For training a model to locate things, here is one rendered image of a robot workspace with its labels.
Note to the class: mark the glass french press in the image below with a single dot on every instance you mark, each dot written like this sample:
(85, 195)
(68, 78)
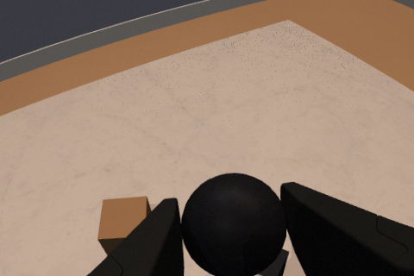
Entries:
(234, 225)

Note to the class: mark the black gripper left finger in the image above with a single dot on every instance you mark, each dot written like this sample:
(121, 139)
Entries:
(154, 248)

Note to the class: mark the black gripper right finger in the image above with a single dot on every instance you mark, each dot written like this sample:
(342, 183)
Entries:
(334, 238)

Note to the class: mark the brown cube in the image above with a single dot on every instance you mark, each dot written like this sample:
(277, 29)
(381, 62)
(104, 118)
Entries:
(119, 217)

